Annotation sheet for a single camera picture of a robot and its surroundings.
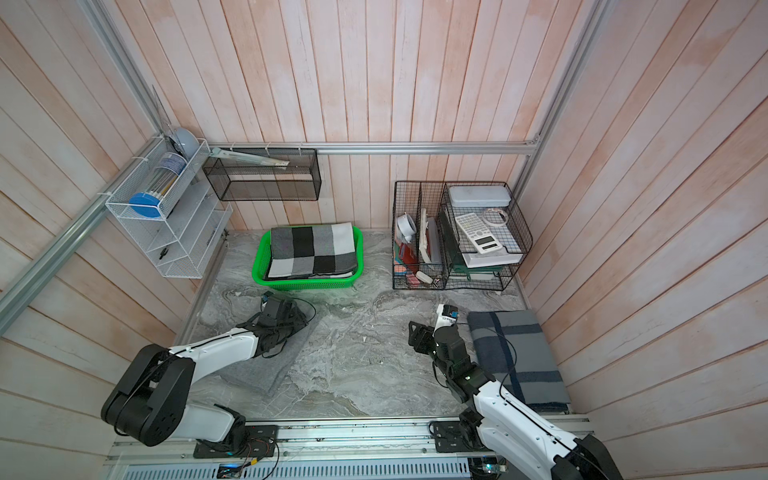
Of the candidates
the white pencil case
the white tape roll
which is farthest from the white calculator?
the white tape roll

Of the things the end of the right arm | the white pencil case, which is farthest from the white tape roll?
the end of the right arm

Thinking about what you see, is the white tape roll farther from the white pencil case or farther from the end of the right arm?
the end of the right arm

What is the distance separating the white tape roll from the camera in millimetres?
1115

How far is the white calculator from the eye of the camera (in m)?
0.88

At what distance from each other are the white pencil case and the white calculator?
61 millimetres

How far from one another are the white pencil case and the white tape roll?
186 mm

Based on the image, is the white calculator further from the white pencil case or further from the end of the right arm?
the end of the right arm

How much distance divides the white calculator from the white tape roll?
0.72 feet

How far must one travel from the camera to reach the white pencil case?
1.00 metres

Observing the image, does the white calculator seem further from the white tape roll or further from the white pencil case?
the white tape roll
